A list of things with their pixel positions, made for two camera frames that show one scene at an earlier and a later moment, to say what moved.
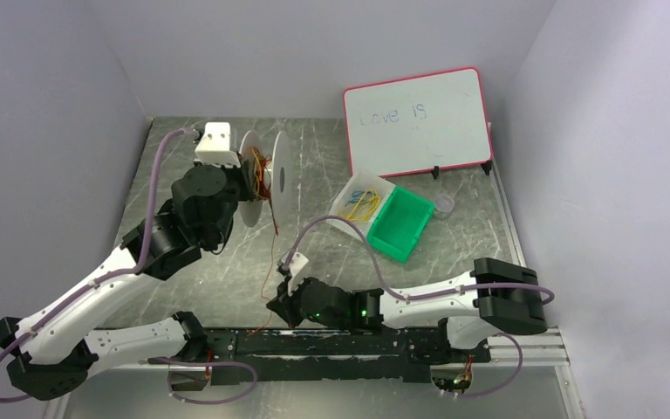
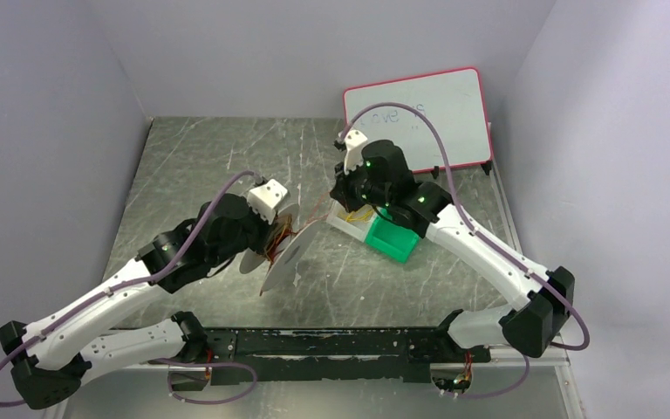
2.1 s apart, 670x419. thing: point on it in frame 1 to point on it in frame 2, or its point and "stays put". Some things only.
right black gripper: (288, 299) to (342, 192)
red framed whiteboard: (415, 124) stays put
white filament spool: (271, 176) to (287, 248)
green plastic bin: (399, 223) stays put
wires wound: (262, 178) to (283, 233)
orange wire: (262, 292) to (313, 216)
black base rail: (266, 356) stays put
